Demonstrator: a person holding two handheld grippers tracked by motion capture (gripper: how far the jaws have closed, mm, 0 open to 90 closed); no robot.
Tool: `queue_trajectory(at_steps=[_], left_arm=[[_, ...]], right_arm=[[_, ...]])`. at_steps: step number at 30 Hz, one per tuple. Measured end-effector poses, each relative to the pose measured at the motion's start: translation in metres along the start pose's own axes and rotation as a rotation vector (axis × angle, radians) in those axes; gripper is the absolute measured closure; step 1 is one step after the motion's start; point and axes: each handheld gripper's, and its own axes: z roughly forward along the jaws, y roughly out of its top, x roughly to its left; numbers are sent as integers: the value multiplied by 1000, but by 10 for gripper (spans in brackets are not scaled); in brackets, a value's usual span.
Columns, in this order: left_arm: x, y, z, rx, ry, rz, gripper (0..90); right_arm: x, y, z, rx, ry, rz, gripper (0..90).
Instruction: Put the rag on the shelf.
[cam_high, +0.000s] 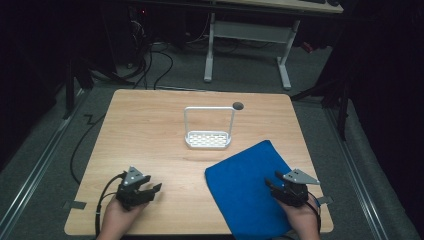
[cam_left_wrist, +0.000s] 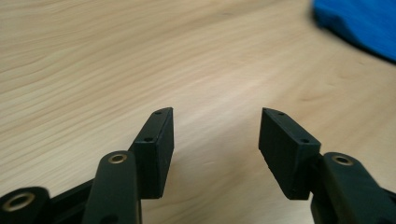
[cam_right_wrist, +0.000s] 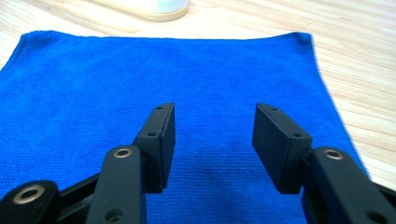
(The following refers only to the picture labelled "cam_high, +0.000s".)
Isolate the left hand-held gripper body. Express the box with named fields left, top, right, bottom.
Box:
left=115, top=165, right=156, bottom=212

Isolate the blue cloth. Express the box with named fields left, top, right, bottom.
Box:
left=204, top=139, right=296, bottom=240

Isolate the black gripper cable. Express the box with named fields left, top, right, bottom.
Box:
left=305, top=191, right=323, bottom=234
left=94, top=172, right=128, bottom=238

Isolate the bundle of black cables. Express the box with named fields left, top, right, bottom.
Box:
left=114, top=19, right=175, bottom=91

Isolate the white-legged desk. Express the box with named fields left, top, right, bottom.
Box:
left=202, top=0, right=345, bottom=91

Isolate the metal floor rail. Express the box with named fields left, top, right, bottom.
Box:
left=324, top=106, right=391, bottom=240
left=0, top=87, right=88, bottom=240

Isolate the black stand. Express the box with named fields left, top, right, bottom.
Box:
left=289, top=74, right=353, bottom=142
left=61, top=58, right=136, bottom=121

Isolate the grey tape piece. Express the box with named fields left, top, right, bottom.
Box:
left=63, top=200, right=88, bottom=211
left=316, top=195, right=335, bottom=206

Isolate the white rack with handle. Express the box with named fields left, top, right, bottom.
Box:
left=183, top=105, right=237, bottom=151

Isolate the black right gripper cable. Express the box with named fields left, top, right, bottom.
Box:
left=305, top=191, right=323, bottom=234

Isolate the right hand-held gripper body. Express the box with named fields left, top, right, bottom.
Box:
left=270, top=168, right=321, bottom=208

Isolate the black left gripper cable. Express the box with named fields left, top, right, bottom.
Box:
left=94, top=172, right=128, bottom=238

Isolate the black floor cable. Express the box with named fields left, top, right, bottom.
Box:
left=69, top=113, right=107, bottom=186

